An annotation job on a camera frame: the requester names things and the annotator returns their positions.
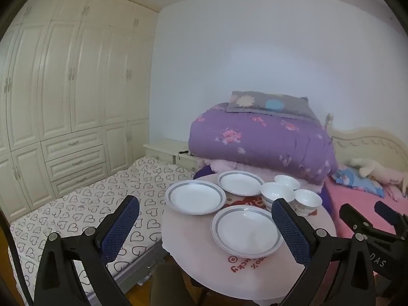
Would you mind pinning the grey bed frame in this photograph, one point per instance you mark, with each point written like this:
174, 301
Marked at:
129, 275

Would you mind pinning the heart pattern mattress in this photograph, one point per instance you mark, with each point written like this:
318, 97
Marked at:
146, 179

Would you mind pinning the cream plush toy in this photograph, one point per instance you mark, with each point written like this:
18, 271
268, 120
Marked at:
387, 177

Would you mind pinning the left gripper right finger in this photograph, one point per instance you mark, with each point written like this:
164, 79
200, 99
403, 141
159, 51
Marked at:
337, 271

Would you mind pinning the small white bowl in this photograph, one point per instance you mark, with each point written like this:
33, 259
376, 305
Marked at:
288, 181
306, 202

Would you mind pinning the cream nightstand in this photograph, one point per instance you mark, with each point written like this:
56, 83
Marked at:
173, 152

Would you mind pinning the purple floral quilt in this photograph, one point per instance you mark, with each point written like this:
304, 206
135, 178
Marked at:
300, 148

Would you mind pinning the cream wardrobe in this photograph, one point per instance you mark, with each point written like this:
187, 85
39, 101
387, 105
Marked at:
75, 81

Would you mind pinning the round pink table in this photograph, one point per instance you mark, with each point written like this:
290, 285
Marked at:
189, 241

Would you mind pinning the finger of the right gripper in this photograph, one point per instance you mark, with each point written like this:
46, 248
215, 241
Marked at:
355, 221
395, 219

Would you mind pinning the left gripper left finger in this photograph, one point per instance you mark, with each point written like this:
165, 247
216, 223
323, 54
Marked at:
58, 282

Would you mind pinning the grey floral pillow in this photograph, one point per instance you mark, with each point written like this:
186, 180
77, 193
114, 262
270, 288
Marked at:
284, 106

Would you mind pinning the large white bowl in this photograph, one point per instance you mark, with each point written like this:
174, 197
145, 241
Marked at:
272, 191

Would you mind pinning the blue cartoon pillow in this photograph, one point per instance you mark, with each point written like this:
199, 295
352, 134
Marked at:
351, 178

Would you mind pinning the cream headboard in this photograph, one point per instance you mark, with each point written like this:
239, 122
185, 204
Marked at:
368, 143

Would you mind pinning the grey-rimmed white plate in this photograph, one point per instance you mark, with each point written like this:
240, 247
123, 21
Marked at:
246, 232
195, 197
240, 183

